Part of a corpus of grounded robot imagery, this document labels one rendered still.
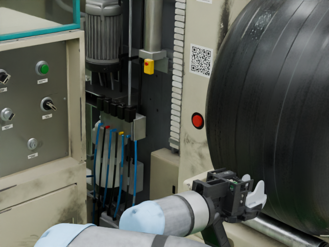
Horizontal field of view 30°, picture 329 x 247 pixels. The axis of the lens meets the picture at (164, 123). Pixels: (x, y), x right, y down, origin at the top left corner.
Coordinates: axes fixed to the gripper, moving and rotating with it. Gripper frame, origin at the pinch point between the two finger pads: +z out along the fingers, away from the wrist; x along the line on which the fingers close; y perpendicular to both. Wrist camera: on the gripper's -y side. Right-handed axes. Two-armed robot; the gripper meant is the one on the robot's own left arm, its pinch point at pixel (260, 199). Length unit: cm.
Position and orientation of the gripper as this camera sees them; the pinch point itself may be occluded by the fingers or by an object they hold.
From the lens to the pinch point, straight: 126.8
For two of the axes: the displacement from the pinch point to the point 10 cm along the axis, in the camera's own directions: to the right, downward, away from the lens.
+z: 7.1, -1.1, 7.0
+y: 1.2, -9.5, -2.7
